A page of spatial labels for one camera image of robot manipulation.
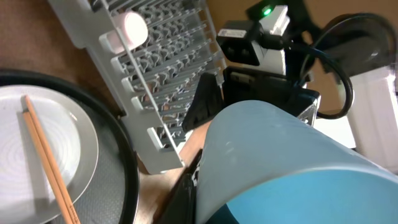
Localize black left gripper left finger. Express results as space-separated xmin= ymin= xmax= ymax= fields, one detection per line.
xmin=155 ymin=149 xmax=203 ymax=224

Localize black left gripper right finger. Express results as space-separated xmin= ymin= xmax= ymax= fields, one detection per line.
xmin=182 ymin=73 xmax=223 ymax=133

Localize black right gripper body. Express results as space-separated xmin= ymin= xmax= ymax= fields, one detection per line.
xmin=223 ymin=67 xmax=320 ymax=126

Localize blue cup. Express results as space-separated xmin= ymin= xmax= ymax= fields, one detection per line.
xmin=195 ymin=100 xmax=397 ymax=223

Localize pink cup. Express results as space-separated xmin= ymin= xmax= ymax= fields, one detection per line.
xmin=106 ymin=11 xmax=149 ymax=54

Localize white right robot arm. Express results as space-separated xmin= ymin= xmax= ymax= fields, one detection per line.
xmin=182 ymin=1 xmax=397 ymax=172

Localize grey plastic dishwasher rack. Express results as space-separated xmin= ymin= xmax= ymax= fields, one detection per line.
xmin=50 ymin=0 xmax=226 ymax=174

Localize round black serving tray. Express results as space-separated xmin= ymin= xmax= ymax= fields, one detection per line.
xmin=1 ymin=68 xmax=139 ymax=223

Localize wooden chopstick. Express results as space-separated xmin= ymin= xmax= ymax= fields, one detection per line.
xmin=23 ymin=95 xmax=80 ymax=224
xmin=23 ymin=111 xmax=73 ymax=224

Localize grey round plate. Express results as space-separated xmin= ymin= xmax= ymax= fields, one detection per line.
xmin=1 ymin=85 xmax=99 ymax=223

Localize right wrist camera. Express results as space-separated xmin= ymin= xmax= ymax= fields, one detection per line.
xmin=216 ymin=2 xmax=290 ymax=75

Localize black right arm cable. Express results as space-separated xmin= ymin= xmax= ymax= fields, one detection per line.
xmin=292 ymin=12 xmax=398 ymax=121

